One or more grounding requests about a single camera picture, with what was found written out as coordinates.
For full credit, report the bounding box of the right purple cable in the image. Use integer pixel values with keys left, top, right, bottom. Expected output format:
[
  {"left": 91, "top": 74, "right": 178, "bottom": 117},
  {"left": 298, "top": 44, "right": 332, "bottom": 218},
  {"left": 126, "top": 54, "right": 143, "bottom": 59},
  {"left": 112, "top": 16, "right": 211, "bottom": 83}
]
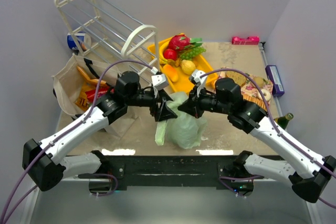
[{"left": 199, "top": 68, "right": 336, "bottom": 209}]

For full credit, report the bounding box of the green bottle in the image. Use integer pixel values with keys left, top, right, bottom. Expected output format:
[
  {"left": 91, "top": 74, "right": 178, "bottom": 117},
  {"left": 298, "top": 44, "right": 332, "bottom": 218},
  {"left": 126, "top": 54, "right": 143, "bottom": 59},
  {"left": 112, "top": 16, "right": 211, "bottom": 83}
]
[{"left": 274, "top": 113, "right": 293, "bottom": 130}]

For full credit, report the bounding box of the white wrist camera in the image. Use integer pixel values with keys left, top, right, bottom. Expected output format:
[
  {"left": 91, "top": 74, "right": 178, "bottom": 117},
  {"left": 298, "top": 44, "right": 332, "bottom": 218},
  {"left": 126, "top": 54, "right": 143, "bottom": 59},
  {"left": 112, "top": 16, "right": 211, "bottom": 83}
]
[
  {"left": 189, "top": 69, "right": 207, "bottom": 97},
  {"left": 150, "top": 67, "right": 169, "bottom": 97}
]

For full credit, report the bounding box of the white metal shelf rack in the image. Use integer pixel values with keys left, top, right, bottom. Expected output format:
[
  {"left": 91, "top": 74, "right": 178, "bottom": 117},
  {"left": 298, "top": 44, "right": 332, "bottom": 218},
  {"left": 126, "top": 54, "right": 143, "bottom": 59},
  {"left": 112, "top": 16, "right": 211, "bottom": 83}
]
[{"left": 54, "top": 0, "right": 160, "bottom": 84}]

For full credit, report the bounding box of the white glazed donut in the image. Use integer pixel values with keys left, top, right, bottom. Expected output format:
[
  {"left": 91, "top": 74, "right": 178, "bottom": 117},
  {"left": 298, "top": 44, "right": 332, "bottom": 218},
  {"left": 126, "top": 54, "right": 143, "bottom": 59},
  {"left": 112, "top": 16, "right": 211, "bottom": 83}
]
[{"left": 258, "top": 89, "right": 271, "bottom": 102}]

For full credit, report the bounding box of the purple box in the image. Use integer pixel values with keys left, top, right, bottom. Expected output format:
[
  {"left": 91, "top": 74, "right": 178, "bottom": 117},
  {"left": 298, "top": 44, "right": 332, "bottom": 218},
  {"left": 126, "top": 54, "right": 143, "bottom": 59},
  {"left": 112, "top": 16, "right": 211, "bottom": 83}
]
[{"left": 265, "top": 65, "right": 285, "bottom": 97}]

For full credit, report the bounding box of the brown bread slice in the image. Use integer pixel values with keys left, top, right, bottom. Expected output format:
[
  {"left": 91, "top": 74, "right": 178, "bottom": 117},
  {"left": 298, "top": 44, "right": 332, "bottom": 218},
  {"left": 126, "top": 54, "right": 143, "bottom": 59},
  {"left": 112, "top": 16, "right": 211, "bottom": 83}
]
[{"left": 225, "top": 71, "right": 247, "bottom": 87}]

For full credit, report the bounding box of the light green plastic bag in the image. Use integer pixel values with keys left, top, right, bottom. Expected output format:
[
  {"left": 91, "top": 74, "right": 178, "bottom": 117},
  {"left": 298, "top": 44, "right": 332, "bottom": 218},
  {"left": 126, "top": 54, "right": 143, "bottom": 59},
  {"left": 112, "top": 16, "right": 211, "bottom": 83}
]
[{"left": 154, "top": 92, "right": 207, "bottom": 149}]

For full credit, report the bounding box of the orange mango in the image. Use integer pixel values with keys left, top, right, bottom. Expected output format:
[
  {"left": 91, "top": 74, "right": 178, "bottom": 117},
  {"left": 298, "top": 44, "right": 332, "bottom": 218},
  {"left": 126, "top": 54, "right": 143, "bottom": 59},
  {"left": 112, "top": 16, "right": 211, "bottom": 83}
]
[{"left": 163, "top": 64, "right": 179, "bottom": 82}]

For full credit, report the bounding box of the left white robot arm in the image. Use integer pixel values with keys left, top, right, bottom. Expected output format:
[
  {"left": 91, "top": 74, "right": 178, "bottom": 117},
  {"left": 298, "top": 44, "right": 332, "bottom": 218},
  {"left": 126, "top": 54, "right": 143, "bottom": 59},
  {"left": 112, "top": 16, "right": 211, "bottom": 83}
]
[{"left": 23, "top": 71, "right": 177, "bottom": 191}]

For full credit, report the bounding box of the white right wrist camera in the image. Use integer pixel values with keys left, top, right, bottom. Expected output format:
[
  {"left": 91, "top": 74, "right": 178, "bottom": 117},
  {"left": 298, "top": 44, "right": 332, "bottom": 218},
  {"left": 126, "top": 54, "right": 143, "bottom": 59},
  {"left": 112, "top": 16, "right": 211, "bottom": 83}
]
[{"left": 189, "top": 69, "right": 207, "bottom": 97}]

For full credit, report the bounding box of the pink box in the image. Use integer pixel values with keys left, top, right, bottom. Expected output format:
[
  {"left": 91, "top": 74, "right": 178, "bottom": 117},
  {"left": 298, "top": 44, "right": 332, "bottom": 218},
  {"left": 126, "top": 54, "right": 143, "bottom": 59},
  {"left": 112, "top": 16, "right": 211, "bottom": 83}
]
[{"left": 232, "top": 36, "right": 260, "bottom": 45}]

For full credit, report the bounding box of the yellow banana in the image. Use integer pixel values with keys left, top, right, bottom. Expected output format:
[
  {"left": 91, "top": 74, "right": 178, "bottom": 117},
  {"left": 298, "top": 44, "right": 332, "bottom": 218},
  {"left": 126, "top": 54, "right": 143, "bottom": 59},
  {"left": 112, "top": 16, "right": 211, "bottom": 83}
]
[{"left": 159, "top": 40, "right": 180, "bottom": 67}]

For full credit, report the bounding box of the cream canvas tote bag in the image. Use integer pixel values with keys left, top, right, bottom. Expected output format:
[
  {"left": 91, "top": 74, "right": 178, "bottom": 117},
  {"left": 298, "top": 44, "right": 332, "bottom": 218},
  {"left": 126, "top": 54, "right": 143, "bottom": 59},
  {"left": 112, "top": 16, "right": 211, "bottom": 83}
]
[{"left": 51, "top": 53, "right": 140, "bottom": 141}]

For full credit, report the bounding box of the pink dragon fruit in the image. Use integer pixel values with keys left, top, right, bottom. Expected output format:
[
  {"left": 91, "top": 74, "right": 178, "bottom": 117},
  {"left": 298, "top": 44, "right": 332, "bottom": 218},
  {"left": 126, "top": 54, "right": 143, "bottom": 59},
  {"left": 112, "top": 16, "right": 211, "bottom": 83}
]
[{"left": 168, "top": 34, "right": 203, "bottom": 51}]

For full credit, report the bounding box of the yellow pear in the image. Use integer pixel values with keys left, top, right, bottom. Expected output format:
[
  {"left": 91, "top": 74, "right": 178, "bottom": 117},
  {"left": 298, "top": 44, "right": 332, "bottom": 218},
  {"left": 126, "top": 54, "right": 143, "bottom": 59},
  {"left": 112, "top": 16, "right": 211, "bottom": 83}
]
[{"left": 180, "top": 60, "right": 196, "bottom": 76}]

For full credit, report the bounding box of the round bread roll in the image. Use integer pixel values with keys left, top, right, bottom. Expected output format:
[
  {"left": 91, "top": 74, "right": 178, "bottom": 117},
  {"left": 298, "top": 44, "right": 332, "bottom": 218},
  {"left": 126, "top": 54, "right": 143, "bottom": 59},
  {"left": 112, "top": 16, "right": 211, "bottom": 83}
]
[{"left": 253, "top": 77, "right": 264, "bottom": 89}]

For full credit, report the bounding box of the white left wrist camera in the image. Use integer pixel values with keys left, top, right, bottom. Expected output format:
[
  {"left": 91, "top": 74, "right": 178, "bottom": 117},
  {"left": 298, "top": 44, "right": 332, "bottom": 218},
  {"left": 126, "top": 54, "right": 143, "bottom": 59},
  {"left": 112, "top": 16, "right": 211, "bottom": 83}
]
[{"left": 150, "top": 67, "right": 169, "bottom": 97}]

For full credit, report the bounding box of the red apple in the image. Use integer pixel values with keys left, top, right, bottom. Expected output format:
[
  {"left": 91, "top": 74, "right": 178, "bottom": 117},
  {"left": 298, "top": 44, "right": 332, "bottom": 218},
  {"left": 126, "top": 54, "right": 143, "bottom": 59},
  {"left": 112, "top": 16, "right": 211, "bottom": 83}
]
[{"left": 163, "top": 48, "right": 178, "bottom": 61}]

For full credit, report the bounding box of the orange kettle chips bag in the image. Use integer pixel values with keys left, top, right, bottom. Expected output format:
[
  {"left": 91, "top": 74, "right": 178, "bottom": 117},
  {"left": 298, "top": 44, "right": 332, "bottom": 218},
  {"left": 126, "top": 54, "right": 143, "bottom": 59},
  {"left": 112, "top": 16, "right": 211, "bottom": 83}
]
[{"left": 75, "top": 66, "right": 99, "bottom": 111}]

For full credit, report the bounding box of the blue white can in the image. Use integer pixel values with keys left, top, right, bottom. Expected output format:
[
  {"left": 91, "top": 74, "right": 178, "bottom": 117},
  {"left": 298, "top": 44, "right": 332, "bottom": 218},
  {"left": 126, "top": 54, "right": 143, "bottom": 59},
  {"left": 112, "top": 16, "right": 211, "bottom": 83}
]
[{"left": 67, "top": 32, "right": 92, "bottom": 51}]

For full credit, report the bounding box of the purple cable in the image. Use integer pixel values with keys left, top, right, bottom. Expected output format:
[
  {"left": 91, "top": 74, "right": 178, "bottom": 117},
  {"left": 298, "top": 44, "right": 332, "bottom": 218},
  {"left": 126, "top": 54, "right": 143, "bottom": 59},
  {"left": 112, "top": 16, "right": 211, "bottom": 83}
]
[
  {"left": 199, "top": 68, "right": 336, "bottom": 209},
  {"left": 0, "top": 60, "right": 158, "bottom": 224}
]

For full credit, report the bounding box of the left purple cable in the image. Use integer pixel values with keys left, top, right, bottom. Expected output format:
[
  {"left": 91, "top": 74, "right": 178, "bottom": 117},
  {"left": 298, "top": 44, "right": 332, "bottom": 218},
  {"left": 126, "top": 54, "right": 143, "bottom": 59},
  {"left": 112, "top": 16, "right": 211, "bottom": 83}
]
[{"left": 0, "top": 60, "right": 158, "bottom": 224}]

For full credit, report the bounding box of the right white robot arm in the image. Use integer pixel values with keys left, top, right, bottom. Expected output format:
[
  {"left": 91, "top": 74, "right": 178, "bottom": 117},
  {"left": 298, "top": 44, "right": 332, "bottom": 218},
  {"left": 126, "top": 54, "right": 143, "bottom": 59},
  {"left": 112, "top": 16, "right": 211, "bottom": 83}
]
[{"left": 178, "top": 77, "right": 335, "bottom": 203}]

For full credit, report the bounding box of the red gummy candy bag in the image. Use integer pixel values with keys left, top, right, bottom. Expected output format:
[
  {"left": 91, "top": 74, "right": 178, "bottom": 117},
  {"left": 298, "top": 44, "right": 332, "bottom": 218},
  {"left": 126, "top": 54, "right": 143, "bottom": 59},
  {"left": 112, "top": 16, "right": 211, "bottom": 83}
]
[{"left": 85, "top": 88, "right": 114, "bottom": 103}]

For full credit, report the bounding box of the floral bread tray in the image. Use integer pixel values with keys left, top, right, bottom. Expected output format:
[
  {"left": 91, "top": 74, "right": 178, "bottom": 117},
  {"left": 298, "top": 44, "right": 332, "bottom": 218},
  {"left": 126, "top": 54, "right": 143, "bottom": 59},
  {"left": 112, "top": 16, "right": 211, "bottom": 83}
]
[{"left": 212, "top": 71, "right": 273, "bottom": 105}]

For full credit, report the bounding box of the long baguette loaf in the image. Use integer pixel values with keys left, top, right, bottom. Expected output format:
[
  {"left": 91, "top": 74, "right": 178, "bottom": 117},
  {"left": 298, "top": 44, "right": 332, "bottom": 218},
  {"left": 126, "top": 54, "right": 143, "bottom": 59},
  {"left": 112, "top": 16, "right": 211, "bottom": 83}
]
[{"left": 243, "top": 94, "right": 267, "bottom": 111}]

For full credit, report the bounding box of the green grape bunch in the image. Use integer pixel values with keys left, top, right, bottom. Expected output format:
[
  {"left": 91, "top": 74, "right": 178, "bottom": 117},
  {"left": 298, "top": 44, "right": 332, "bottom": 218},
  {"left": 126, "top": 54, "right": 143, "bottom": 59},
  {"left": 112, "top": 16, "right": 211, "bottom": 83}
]
[{"left": 180, "top": 46, "right": 206, "bottom": 60}]

